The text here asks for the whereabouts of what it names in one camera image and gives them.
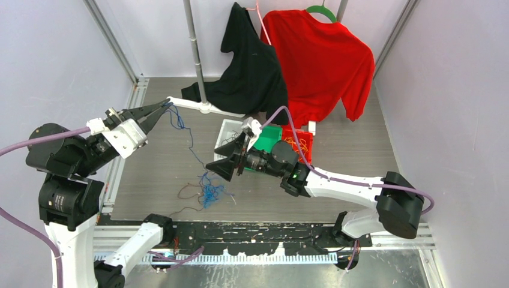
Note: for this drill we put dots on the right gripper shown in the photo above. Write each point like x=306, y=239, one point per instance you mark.
x=244, y=147

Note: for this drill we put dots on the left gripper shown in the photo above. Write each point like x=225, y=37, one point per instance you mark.
x=148, y=121

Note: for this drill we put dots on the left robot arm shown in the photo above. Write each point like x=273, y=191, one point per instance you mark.
x=69, y=199

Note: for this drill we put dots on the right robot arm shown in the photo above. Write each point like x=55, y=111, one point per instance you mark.
x=390, y=202

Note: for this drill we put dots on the white plastic bin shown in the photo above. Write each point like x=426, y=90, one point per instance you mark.
x=225, y=143

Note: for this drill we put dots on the green plastic bin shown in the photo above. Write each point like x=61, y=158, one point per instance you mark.
x=268, y=138

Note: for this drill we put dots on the white clothes rack stand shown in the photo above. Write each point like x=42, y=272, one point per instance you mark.
x=204, y=106

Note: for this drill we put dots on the black t-shirt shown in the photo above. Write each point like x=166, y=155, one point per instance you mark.
x=253, y=82

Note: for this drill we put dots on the red plastic bin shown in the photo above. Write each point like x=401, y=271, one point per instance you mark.
x=304, y=139

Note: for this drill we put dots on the red sweatshirt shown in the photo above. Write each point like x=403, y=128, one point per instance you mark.
x=322, y=64

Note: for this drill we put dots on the pink hanger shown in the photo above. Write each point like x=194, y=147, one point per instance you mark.
x=263, y=28

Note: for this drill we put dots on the green hanger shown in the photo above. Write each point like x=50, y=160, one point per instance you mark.
x=322, y=10

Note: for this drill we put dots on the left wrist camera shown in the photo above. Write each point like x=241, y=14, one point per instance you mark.
x=126, y=138

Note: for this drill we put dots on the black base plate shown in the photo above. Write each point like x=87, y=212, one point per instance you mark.
x=255, y=239

